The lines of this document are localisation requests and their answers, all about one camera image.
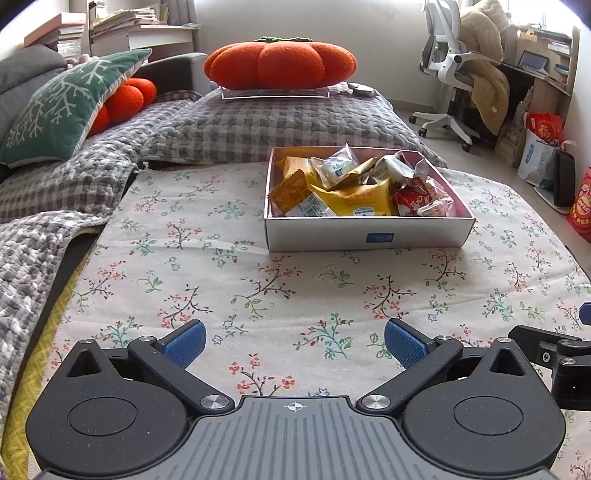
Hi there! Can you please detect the floral tablecloth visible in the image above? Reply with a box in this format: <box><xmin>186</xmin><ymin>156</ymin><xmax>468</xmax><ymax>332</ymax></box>
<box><xmin>46</xmin><ymin>161</ymin><xmax>591</xmax><ymax>480</ymax></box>

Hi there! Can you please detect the red yellow gift bag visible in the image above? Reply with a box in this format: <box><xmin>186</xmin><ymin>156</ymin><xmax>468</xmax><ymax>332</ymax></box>
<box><xmin>567</xmin><ymin>168</ymin><xmax>591</xmax><ymax>243</ymax></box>

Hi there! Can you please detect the yellow patterned mat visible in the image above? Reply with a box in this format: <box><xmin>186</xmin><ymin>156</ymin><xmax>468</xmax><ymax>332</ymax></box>
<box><xmin>0</xmin><ymin>277</ymin><xmax>75</xmax><ymax>462</ymax></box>

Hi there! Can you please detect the large orange pumpkin cushion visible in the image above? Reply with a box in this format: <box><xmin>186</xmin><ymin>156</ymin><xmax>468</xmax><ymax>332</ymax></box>
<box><xmin>204</xmin><ymin>37</ymin><xmax>358</xmax><ymax>90</ymax></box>

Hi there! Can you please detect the white flat board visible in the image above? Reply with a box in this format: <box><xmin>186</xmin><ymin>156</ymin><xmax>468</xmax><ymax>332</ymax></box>
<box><xmin>534</xmin><ymin>185</ymin><xmax>571</xmax><ymax>214</ymax></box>

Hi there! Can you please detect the white side shelf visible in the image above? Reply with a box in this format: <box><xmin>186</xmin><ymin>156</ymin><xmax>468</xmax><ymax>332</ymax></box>
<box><xmin>88</xmin><ymin>0</ymin><xmax>201</xmax><ymax>58</ymax></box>

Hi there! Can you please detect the grey sofa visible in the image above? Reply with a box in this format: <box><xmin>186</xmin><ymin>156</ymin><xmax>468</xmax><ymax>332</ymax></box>
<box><xmin>0</xmin><ymin>46</ymin><xmax>208</xmax><ymax>107</ymax></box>

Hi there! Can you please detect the silver blue snack packet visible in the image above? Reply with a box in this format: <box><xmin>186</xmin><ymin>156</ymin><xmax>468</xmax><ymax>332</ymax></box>
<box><xmin>310</xmin><ymin>144</ymin><xmax>360</xmax><ymax>190</ymax></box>

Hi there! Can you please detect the green snowflake pillow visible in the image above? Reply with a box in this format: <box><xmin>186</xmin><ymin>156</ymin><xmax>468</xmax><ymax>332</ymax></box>
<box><xmin>0</xmin><ymin>48</ymin><xmax>153</xmax><ymax>168</ymax></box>

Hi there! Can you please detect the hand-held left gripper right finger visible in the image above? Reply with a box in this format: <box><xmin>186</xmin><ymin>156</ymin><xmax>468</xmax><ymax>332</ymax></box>
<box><xmin>358</xmin><ymin>318</ymin><xmax>539</xmax><ymax>411</ymax></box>

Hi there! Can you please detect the small orange pumpkin cushion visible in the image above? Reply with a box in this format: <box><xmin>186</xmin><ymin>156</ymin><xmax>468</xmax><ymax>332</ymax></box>
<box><xmin>88</xmin><ymin>78</ymin><xmax>158</xmax><ymax>137</ymax></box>

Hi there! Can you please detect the long orange snack packet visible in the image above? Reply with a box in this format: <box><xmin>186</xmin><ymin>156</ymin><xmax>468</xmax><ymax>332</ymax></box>
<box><xmin>269</xmin><ymin>170</ymin><xmax>309</xmax><ymax>216</ymax></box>

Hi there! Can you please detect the wooden desk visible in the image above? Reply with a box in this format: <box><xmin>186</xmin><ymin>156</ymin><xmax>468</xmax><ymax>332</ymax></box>
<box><xmin>499</xmin><ymin>23</ymin><xmax>580</xmax><ymax>97</ymax></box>

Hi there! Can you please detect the stack of books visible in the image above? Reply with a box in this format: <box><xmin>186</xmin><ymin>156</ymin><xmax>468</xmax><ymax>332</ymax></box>
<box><xmin>24</xmin><ymin>13</ymin><xmax>86</xmax><ymax>58</ymax></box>

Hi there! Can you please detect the black bag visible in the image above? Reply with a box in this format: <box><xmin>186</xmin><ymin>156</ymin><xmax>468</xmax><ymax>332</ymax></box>
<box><xmin>553</xmin><ymin>150</ymin><xmax>576</xmax><ymax>208</ymax></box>

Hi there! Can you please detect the clear acrylic tray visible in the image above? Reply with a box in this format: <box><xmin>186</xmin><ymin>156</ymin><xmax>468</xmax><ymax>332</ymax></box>
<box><xmin>222</xmin><ymin>85</ymin><xmax>331</xmax><ymax>100</ymax></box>

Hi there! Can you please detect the white crinkled snack packet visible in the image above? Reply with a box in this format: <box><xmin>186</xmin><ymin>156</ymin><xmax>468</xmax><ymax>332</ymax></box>
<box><xmin>372</xmin><ymin>154</ymin><xmax>416</xmax><ymax>183</ymax></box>

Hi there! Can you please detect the white blue shopping bag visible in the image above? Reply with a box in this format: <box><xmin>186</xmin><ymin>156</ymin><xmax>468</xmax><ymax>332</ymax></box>
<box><xmin>517</xmin><ymin>129</ymin><xmax>559</xmax><ymax>185</ymax></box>

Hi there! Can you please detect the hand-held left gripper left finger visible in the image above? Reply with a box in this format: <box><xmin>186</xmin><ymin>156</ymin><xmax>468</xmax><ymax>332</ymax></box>
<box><xmin>55</xmin><ymin>319</ymin><xmax>233</xmax><ymax>412</ymax></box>

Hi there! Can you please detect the white cardboard box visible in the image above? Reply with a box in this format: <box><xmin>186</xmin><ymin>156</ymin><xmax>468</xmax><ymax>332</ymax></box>
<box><xmin>264</xmin><ymin>147</ymin><xmax>476</xmax><ymax>252</ymax></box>

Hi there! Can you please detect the pile of magazines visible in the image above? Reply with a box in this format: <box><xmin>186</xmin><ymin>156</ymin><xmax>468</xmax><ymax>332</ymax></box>
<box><xmin>90</xmin><ymin>2</ymin><xmax>171</xmax><ymax>40</ymax></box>

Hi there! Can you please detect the grey checked blanket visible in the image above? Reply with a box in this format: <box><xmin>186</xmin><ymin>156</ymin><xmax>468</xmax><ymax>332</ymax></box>
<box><xmin>0</xmin><ymin>85</ymin><xmax>448</xmax><ymax>430</ymax></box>

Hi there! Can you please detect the beige coat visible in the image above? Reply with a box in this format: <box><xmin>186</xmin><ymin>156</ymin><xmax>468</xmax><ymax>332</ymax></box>
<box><xmin>459</xmin><ymin>0</ymin><xmax>513</xmax><ymax>134</ymax></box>

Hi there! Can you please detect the white office chair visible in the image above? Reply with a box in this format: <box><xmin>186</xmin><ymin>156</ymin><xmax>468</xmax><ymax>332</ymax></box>
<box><xmin>409</xmin><ymin>0</ymin><xmax>483</xmax><ymax>151</ymax></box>

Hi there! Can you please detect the large yellow snack packet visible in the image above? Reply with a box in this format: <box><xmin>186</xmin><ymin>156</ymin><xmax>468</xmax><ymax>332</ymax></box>
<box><xmin>310</xmin><ymin>180</ymin><xmax>393</xmax><ymax>217</ymax></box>

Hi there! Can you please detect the red candy wrapper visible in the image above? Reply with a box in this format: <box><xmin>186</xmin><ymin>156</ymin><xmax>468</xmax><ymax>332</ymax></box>
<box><xmin>392</xmin><ymin>176</ymin><xmax>435</xmax><ymax>216</ymax></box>

